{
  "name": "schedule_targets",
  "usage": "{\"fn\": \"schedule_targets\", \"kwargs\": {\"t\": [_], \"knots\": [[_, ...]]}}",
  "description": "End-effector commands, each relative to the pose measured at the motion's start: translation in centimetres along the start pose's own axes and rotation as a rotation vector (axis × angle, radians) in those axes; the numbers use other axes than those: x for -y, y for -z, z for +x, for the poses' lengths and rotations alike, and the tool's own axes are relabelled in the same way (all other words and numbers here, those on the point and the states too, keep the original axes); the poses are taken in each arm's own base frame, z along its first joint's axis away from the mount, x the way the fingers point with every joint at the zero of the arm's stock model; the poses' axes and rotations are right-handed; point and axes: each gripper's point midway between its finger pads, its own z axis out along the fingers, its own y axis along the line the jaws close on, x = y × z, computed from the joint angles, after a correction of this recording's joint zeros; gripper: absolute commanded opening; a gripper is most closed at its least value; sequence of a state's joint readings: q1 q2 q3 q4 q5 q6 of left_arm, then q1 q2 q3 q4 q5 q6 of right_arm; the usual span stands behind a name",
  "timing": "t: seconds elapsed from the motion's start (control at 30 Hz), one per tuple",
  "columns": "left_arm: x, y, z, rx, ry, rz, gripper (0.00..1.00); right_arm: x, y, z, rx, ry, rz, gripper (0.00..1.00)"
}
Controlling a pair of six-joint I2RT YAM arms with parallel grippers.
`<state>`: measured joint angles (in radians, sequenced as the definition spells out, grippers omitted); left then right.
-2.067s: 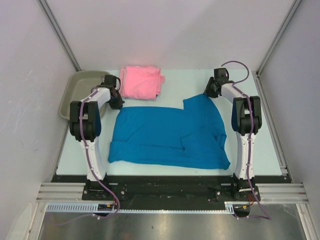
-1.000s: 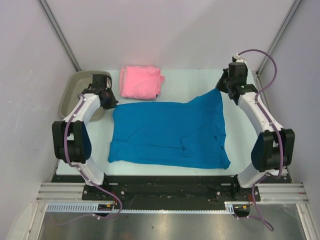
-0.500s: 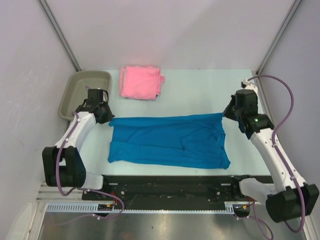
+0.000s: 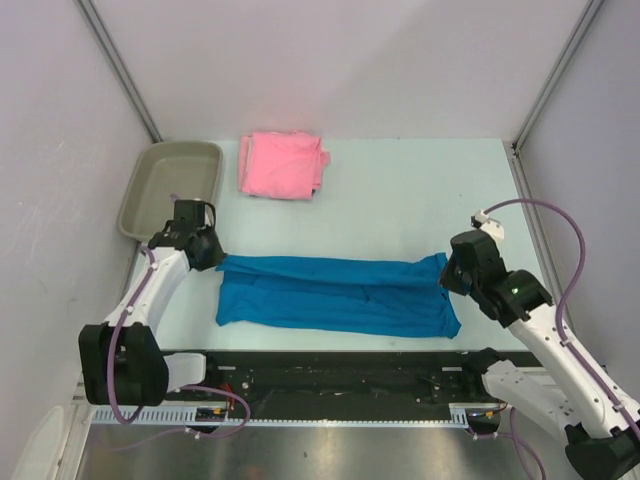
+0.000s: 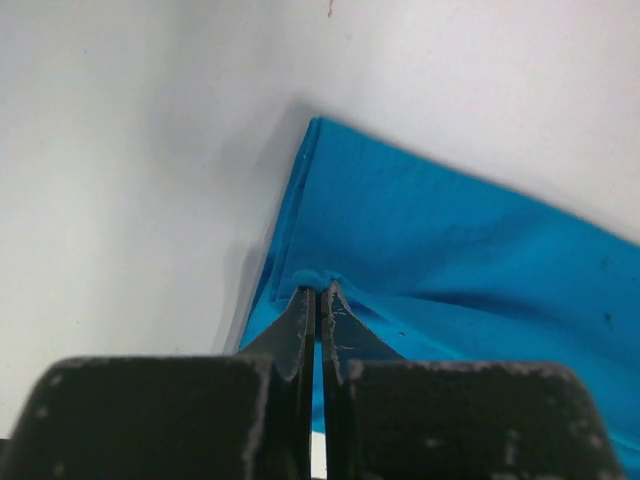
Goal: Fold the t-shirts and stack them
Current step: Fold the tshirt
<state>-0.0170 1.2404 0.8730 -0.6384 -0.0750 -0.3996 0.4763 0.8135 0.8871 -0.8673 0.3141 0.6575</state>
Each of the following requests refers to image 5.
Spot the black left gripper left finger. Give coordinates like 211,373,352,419
1,287,316,479

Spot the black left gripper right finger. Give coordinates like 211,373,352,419
319,284,625,479

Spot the blue t shirt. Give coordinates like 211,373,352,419
242,118,639,468

